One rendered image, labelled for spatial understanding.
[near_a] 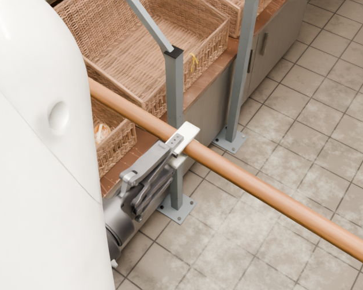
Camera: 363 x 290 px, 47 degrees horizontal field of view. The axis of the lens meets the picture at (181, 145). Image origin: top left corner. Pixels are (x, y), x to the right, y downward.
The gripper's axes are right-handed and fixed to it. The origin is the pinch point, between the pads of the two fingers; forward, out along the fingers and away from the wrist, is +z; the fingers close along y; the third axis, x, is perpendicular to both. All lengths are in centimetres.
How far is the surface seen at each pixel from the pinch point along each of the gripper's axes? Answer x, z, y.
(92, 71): -62, 32, 43
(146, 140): -37, 29, 60
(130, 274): -28, 1, 118
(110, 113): -50, 26, 51
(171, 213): -31, 35, 117
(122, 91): -49, 33, 46
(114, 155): -39, 16, 55
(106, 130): -48, 21, 54
